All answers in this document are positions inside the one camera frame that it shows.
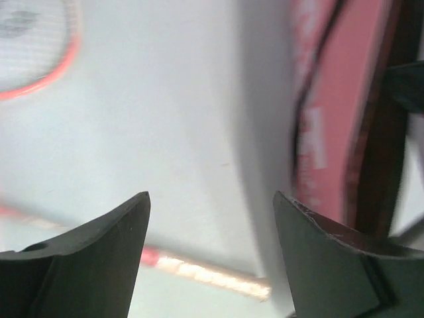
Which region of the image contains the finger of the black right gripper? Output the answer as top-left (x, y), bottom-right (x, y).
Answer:
top-left (382, 60), bottom-right (424, 113)

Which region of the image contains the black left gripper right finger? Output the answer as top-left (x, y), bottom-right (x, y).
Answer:
top-left (273, 191), bottom-right (423, 317)

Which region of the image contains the pink racket head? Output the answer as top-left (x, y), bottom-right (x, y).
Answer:
top-left (1, 202), bottom-right (272, 301)

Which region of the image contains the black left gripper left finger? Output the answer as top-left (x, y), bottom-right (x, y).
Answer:
top-left (1, 192), bottom-right (150, 318)

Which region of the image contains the pink racket bag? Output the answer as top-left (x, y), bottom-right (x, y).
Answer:
top-left (290, 1), bottom-right (423, 238)

